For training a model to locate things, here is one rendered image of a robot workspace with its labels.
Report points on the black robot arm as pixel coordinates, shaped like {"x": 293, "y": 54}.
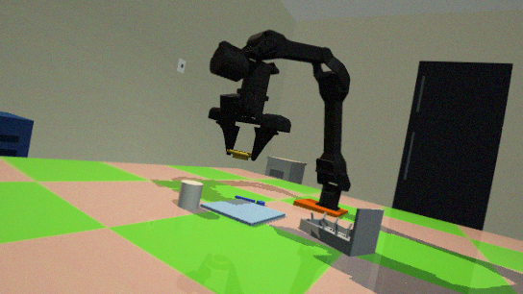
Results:
{"x": 233, "y": 63}

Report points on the olive-yellow round plate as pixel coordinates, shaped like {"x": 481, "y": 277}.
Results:
{"x": 239, "y": 154}

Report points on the grey cylinder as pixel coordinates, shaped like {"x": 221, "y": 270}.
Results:
{"x": 190, "y": 194}

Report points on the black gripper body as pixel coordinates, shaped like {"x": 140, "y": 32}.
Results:
{"x": 272, "y": 122}

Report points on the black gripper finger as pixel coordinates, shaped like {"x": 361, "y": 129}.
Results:
{"x": 230, "y": 134}
{"x": 262, "y": 138}

